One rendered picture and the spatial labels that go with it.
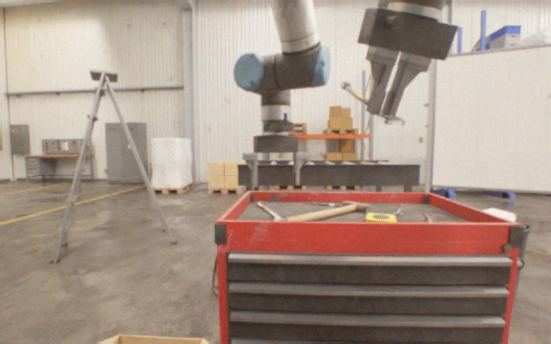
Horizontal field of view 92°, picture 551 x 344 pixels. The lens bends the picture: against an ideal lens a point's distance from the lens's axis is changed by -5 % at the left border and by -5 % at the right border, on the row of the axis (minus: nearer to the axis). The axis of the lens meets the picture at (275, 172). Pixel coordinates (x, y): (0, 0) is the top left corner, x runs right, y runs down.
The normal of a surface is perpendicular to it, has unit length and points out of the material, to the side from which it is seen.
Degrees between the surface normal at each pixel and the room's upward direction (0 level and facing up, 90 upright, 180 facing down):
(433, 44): 114
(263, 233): 90
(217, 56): 90
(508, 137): 90
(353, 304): 90
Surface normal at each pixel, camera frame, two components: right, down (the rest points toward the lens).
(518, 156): -0.48, 0.08
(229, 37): -0.07, 0.09
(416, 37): 0.09, 0.48
